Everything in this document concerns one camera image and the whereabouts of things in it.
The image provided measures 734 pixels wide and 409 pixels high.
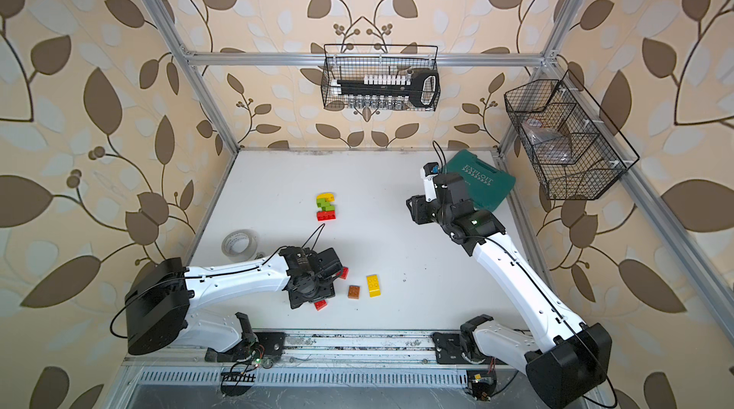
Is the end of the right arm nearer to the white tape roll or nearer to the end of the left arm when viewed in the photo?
the end of the left arm

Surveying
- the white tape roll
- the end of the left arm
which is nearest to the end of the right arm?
the end of the left arm

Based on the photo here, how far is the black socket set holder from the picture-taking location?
82cm

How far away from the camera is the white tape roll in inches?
35.7

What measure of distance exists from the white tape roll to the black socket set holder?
1.83 feet
